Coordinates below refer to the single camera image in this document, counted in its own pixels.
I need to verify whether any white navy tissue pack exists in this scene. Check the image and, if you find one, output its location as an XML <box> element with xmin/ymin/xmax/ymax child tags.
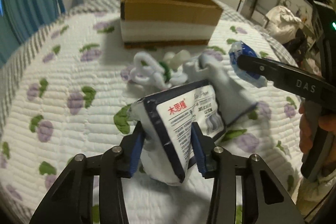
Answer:
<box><xmin>130</xmin><ymin>80</ymin><xmax>224</xmax><ymax>186</ymax></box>

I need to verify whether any open cardboard box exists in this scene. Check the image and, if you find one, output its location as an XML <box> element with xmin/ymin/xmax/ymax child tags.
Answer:
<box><xmin>120</xmin><ymin>0</ymin><xmax>223</xmax><ymax>49</ymax></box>

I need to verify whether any person's right hand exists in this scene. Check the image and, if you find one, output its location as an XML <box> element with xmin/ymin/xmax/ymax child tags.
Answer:
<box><xmin>298</xmin><ymin>103</ymin><xmax>336</xmax><ymax>155</ymax></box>

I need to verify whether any grey checked bed sheet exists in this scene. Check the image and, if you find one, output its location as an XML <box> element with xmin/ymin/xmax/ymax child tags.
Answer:
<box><xmin>1</xmin><ymin>0</ymin><xmax>297</xmax><ymax>123</ymax></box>

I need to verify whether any teal window curtain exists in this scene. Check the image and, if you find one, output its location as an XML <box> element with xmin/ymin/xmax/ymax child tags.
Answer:
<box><xmin>1</xmin><ymin>0</ymin><xmax>66</xmax><ymax>65</ymax></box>

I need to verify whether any white grey sock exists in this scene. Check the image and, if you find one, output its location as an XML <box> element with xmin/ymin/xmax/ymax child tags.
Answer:
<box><xmin>183</xmin><ymin>53</ymin><xmax>257</xmax><ymax>126</ymax></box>

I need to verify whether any white floral quilted blanket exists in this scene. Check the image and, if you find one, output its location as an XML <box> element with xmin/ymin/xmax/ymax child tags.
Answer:
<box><xmin>1</xmin><ymin>12</ymin><xmax>302</xmax><ymax>223</ymax></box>

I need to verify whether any white cloth bundle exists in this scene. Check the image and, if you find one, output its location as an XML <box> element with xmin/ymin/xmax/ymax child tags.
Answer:
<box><xmin>265</xmin><ymin>6</ymin><xmax>302</xmax><ymax>44</ymax></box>

